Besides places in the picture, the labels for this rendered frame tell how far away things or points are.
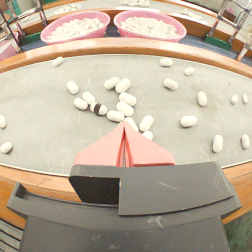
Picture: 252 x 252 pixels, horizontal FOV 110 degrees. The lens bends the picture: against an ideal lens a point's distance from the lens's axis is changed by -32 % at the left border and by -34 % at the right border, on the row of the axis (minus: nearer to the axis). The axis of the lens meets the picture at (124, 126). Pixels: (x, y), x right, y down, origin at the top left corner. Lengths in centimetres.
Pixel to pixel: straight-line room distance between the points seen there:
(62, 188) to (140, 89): 24
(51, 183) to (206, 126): 32
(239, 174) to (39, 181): 39
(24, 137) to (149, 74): 32
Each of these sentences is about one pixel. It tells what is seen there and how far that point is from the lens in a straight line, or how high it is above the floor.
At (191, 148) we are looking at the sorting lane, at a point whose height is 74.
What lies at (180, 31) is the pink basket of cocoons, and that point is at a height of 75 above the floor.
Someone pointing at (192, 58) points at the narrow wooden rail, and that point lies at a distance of 42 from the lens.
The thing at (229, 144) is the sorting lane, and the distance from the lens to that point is 34.
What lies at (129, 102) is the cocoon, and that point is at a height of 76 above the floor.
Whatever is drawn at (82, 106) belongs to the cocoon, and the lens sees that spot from 25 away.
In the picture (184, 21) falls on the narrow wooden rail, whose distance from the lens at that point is 72.
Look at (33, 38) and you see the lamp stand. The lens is 79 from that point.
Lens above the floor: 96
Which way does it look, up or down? 69 degrees down
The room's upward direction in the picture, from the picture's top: 4 degrees clockwise
